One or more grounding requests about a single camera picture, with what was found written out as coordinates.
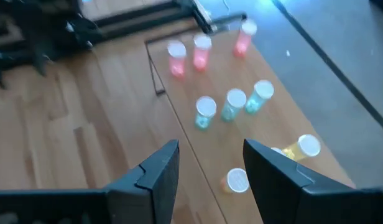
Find green medicine bottle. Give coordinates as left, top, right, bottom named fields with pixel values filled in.
left=194, top=95, right=218, bottom=131

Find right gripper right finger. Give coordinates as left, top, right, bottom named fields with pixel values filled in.
left=242, top=138, right=383, bottom=224

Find black aluminium table frame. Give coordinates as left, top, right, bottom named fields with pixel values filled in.
left=79, top=0, right=249, bottom=43

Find yellow medicine bottle white pills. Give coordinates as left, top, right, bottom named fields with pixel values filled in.
left=281, top=134, right=322, bottom=162

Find red medicine bottle white cap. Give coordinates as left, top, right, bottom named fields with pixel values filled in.
left=232, top=19, right=258, bottom=58
left=167, top=40, right=188, bottom=78
left=192, top=33, right=213, bottom=72

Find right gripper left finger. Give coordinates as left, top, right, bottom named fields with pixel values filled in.
left=103, top=139, right=180, bottom=224

